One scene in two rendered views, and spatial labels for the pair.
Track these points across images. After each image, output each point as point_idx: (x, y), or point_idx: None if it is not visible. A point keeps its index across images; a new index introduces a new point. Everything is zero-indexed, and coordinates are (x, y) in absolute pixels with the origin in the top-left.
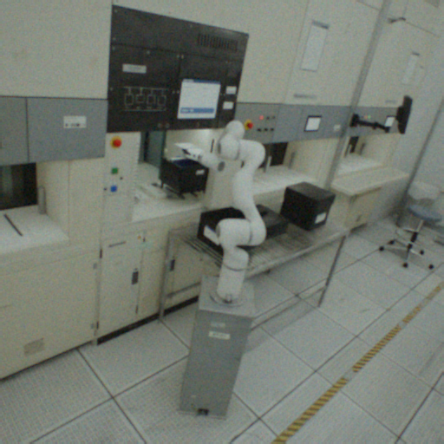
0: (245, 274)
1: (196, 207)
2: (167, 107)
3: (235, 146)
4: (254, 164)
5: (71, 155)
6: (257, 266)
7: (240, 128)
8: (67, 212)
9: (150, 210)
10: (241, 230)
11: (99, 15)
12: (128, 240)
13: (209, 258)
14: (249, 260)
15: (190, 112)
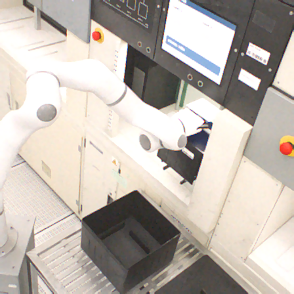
0: (39, 268)
1: (182, 200)
2: (149, 25)
3: (27, 75)
4: (16, 111)
5: (64, 23)
6: (63, 287)
7: (68, 67)
8: None
9: (148, 153)
10: None
11: None
12: (105, 155)
13: (75, 227)
14: (79, 279)
15: (179, 50)
